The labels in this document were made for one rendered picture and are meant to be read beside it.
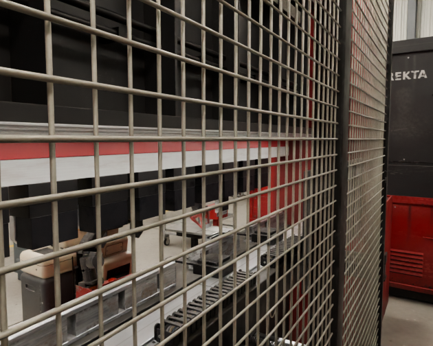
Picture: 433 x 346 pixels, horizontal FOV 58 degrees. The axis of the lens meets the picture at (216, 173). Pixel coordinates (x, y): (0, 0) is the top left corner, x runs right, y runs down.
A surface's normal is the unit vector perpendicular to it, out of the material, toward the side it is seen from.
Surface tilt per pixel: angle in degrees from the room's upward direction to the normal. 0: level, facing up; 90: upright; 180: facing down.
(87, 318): 90
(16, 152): 90
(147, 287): 90
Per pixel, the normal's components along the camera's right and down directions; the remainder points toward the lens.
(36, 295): -0.56, 0.07
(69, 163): 0.87, 0.04
